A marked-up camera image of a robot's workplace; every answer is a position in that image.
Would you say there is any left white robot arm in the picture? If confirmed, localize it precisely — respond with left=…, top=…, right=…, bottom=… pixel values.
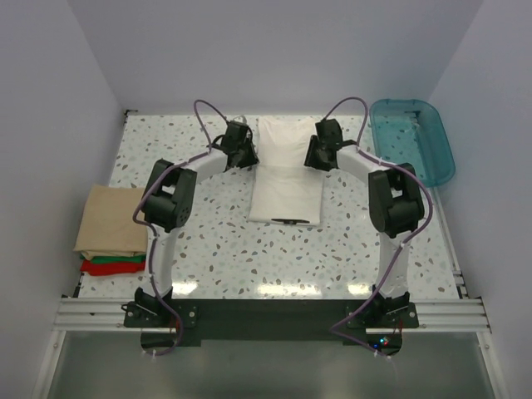
left=133, top=121, right=259, bottom=326

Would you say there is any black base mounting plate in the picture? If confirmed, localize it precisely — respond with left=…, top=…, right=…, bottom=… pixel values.
left=121, top=299, right=420, bottom=356

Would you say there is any teal plastic bin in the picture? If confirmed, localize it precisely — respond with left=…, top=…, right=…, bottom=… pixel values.
left=369, top=99, right=456, bottom=188

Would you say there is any folded red t shirt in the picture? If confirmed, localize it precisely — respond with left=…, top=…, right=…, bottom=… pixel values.
left=80, top=260, right=145, bottom=277

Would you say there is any folded beige t shirt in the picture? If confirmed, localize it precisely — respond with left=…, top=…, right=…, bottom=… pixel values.
left=74, top=185, right=148, bottom=259

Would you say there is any folded green t shirt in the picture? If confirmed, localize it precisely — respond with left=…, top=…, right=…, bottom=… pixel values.
left=88, top=254, right=146, bottom=264

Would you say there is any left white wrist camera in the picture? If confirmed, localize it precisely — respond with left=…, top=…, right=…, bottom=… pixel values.
left=233, top=115, right=248, bottom=125

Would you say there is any aluminium frame rail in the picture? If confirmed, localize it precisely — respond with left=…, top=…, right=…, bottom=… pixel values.
left=53, top=298, right=491, bottom=333

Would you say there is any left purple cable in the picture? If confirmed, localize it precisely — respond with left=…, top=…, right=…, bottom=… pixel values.
left=131, top=99, right=232, bottom=357

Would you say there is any white t shirt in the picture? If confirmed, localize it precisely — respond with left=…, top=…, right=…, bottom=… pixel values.
left=249, top=116, right=324, bottom=226

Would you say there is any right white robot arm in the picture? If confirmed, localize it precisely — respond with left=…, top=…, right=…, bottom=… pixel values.
left=304, top=119, right=426, bottom=327

